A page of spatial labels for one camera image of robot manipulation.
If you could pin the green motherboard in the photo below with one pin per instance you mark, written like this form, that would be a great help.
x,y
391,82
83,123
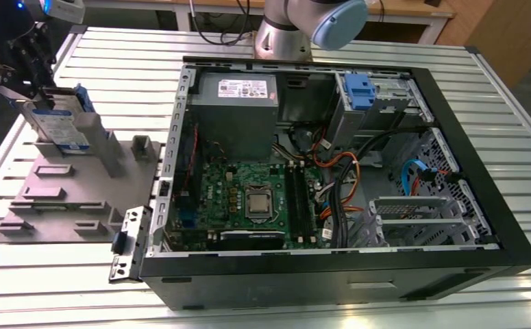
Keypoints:
x,y
219,205

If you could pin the silver CPU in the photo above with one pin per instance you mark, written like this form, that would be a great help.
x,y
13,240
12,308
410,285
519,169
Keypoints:
x,y
258,204

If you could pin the blue drive latch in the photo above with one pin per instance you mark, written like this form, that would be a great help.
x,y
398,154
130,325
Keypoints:
x,y
359,92

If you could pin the hard disk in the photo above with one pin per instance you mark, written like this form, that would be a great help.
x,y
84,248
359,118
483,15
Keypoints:
x,y
61,132

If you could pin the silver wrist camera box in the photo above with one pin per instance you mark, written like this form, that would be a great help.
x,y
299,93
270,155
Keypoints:
x,y
65,12

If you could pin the black graphics card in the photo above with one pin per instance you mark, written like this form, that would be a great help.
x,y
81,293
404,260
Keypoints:
x,y
247,240

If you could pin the grey parts rack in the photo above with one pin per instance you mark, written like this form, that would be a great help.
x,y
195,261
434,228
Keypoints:
x,y
87,192

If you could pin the black RAM slot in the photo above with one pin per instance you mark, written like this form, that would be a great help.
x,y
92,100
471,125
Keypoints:
x,y
306,202
294,202

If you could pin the grey power supply unit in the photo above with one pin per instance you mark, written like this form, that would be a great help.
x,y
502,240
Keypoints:
x,y
232,127

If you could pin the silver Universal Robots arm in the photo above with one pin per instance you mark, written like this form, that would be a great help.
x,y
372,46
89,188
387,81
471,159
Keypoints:
x,y
279,41

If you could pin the black open PC case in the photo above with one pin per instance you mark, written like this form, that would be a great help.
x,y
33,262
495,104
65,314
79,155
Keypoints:
x,y
292,284

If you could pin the CPU socket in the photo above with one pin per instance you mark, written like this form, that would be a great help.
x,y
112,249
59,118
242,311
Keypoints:
x,y
258,188

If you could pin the grey metal drive cage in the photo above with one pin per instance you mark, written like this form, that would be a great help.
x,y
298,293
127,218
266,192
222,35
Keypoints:
x,y
351,127

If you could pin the wooden desk white frame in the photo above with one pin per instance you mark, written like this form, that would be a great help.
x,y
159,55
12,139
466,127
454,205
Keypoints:
x,y
411,14

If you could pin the wooden cabinet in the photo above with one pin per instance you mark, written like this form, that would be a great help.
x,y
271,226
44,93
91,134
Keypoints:
x,y
498,31

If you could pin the metal disk bay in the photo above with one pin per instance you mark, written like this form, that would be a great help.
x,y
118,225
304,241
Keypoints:
x,y
420,222

